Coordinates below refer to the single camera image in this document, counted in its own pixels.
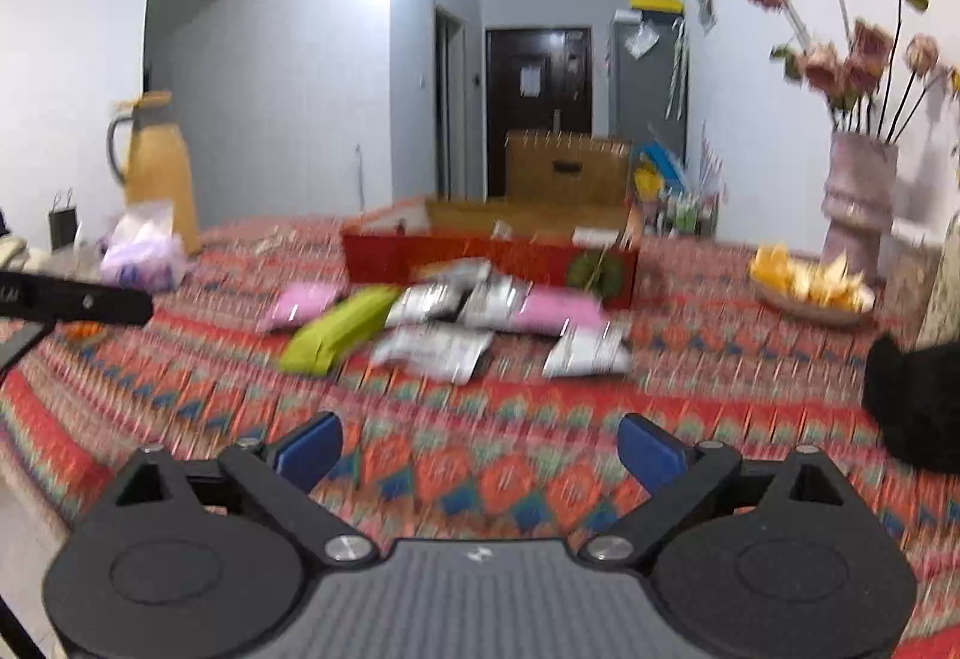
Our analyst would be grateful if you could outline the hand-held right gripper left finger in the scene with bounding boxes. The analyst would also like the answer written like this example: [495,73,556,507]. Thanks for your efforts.
[109,411,380,568]

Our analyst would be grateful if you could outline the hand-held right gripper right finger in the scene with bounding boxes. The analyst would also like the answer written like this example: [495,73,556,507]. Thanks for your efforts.
[576,413,856,570]

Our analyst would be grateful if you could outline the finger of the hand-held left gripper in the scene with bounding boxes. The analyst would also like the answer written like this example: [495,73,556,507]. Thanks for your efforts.
[22,273,155,329]

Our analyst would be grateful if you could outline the green snack packet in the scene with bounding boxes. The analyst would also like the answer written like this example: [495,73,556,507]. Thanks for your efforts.
[279,285,402,377]

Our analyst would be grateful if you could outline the pink snack packet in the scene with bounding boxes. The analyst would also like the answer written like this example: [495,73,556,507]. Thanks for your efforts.
[514,288,605,335]
[259,282,340,332]

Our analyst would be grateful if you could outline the pile of silver snack packets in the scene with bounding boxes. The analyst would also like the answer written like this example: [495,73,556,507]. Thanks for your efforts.
[371,258,635,383]

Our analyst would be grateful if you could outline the red cardboard box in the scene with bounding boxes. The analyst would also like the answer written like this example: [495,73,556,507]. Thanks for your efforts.
[341,198,642,309]

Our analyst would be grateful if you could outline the purple tissue pack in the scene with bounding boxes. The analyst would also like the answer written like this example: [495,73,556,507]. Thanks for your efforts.
[99,199,188,294]

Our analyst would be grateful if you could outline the black paper bag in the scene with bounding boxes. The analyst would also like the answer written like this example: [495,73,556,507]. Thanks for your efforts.
[47,188,80,251]

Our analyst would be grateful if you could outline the yellow thermos jug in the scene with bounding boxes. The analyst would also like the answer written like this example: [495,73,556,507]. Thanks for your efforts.
[107,91,203,255]

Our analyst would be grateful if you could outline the patterned red tablecloth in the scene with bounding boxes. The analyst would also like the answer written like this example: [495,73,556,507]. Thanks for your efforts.
[0,213,960,659]

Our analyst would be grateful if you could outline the storage rack with bottles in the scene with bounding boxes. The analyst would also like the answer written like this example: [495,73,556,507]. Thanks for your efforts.
[630,179,725,236]

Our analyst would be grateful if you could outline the black cloth bag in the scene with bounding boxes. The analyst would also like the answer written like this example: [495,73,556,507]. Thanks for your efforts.
[862,333,960,473]

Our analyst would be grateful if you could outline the blue folded board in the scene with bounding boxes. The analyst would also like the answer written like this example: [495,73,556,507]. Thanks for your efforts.
[641,123,687,180]

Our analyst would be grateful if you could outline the brown cardboard box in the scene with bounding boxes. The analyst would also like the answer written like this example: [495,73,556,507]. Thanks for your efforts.
[504,132,632,204]

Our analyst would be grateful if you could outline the glass jar with white lid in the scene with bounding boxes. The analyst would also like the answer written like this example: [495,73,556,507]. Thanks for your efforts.
[877,220,942,330]

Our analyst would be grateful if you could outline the pink ceramic vase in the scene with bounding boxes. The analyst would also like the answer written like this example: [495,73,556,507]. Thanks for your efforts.
[821,130,899,285]

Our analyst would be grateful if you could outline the floral white vase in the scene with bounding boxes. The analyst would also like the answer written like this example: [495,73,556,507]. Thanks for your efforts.
[919,246,960,349]

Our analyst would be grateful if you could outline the grey refrigerator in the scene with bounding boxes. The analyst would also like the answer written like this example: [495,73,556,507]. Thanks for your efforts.
[607,18,687,158]

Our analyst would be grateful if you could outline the dark entrance door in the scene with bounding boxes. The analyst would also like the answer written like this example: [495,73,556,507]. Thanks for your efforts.
[485,27,593,199]

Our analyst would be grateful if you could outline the dark interior door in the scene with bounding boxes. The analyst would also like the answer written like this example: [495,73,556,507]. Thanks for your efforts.
[433,5,466,199]

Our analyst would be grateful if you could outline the white folded umbrella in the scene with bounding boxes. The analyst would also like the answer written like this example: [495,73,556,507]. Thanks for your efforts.
[666,18,689,122]

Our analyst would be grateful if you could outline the clear plastic bag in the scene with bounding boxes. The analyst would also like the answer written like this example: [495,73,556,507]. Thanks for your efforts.
[625,22,661,59]

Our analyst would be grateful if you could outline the dried pink roses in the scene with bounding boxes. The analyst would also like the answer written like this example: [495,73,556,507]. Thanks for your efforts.
[739,0,960,143]

